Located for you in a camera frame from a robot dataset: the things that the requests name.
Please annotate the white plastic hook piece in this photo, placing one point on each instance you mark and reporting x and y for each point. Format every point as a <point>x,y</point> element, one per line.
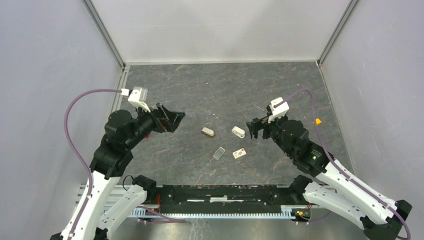
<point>239,132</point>

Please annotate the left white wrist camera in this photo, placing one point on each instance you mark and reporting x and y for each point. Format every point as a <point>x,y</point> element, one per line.
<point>137,97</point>

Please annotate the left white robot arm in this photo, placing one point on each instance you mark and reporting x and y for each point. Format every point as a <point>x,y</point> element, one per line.
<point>122,133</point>

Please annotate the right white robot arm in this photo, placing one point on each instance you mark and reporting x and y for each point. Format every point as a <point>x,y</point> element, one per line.
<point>327,183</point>

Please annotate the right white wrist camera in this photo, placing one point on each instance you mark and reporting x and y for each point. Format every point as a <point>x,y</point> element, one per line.
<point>276,109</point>

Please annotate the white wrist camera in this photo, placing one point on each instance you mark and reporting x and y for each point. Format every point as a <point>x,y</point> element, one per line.
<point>137,97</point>
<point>276,109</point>

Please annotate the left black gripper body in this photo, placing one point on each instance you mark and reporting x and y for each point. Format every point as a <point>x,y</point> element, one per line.
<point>160,124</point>

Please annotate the staples tray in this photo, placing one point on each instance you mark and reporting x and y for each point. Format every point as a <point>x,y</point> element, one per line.
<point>218,153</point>

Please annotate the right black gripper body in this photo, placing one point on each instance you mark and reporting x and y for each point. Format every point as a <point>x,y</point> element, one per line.
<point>273,127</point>

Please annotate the small white staples box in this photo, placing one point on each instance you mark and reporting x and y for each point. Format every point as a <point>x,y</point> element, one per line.
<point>239,153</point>

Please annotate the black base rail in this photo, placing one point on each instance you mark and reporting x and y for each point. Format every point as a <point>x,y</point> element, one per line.
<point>223,199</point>

